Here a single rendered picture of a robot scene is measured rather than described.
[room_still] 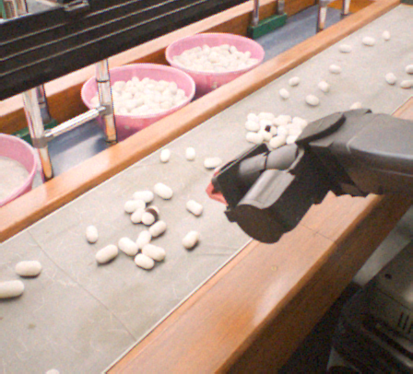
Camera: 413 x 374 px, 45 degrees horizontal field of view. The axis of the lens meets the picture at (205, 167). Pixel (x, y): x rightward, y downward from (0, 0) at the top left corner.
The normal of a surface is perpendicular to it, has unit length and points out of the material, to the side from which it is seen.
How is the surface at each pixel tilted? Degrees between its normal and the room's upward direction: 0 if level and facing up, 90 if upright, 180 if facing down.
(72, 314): 0
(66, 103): 90
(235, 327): 0
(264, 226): 100
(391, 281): 1
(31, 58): 58
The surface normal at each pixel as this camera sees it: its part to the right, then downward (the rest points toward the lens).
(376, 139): -0.62, -0.70
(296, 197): 0.51, -0.18
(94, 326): 0.00, -0.81
